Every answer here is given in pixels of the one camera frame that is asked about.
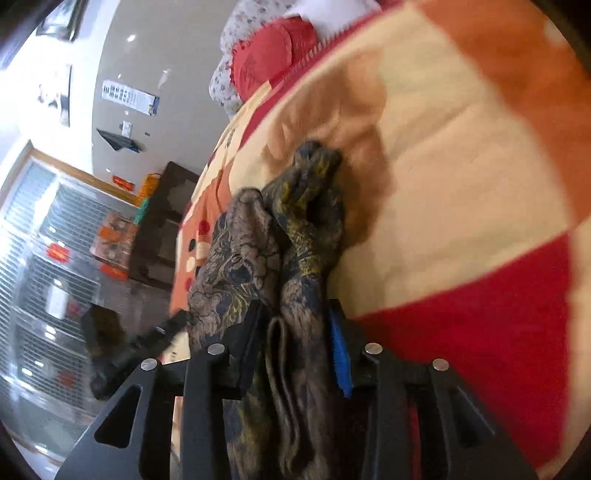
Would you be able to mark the red wall sticker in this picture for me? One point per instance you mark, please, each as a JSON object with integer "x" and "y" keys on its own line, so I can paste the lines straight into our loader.
{"x": 123, "y": 182}

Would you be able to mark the red orange cream patchwork blanket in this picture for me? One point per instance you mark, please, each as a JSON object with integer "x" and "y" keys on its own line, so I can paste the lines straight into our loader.
{"x": 461, "y": 184}

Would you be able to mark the dark wooden side table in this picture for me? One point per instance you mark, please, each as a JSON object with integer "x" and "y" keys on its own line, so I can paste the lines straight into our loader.
{"x": 161, "y": 230}

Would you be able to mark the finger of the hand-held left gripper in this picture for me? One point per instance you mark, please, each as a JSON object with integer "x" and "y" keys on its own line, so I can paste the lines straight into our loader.
{"x": 159, "y": 333}

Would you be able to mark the white wall socket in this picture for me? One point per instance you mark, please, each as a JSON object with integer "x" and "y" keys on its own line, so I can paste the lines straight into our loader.
{"x": 127, "y": 127}

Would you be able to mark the plain red heart pillow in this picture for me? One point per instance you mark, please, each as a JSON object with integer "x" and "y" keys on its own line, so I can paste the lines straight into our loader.
{"x": 272, "y": 55}

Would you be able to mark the wall calendar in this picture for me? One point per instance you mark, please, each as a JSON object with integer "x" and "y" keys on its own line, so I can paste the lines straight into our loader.
{"x": 129, "y": 97}

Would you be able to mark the dark hanging cloth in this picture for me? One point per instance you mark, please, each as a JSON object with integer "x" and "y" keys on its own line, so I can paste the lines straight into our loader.
{"x": 117, "y": 140}

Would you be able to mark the green bundle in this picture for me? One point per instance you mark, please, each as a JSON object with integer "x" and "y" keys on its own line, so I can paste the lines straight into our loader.
{"x": 143, "y": 210}

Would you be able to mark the white pillow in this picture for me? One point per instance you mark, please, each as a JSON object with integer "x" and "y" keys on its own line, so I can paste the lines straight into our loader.
{"x": 337, "y": 11}

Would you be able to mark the glass door with wooden frame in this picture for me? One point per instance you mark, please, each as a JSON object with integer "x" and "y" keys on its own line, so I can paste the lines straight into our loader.
{"x": 41, "y": 277}

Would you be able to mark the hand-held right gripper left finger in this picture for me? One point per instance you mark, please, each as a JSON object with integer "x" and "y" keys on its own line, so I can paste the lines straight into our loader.
{"x": 247, "y": 350}

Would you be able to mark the orange printed gift box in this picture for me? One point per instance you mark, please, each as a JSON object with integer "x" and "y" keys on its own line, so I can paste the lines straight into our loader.
{"x": 113, "y": 240}

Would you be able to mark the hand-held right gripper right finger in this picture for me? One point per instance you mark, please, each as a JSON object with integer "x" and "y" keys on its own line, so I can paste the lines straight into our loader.
{"x": 340, "y": 364}

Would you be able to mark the floral upholstered bed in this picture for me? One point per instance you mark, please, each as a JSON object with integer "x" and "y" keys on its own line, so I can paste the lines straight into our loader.
{"x": 221, "y": 83}

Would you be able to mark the dark floral short-sleeved shirt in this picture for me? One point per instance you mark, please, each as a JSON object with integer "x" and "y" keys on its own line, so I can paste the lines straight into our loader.
{"x": 258, "y": 258}

